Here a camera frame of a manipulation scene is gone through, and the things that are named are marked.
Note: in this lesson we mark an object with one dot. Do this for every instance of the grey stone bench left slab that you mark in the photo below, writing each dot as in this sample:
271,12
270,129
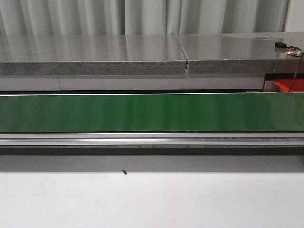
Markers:
91,55

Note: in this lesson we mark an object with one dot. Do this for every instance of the grey stone bench slab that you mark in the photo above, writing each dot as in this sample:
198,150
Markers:
240,53
91,55

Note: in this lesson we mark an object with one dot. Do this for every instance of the green conveyor belt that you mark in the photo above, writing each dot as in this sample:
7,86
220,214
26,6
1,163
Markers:
152,112

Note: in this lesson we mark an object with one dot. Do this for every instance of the grey stone bench right slab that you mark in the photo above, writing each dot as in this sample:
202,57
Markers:
240,53

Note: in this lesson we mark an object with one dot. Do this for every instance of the red plastic bin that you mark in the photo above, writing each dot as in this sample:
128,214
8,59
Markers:
287,85

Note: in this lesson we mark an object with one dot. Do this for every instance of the black connector plug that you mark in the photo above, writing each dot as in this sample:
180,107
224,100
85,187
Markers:
281,45

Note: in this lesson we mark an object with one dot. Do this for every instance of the small lit circuit board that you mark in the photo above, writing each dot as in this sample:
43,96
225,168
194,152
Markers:
295,52

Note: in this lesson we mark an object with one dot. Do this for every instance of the grey pleated curtain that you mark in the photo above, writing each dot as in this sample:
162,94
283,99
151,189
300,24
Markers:
130,17

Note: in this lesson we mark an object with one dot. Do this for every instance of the aluminium conveyor frame rail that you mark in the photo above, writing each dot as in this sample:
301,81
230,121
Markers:
154,139

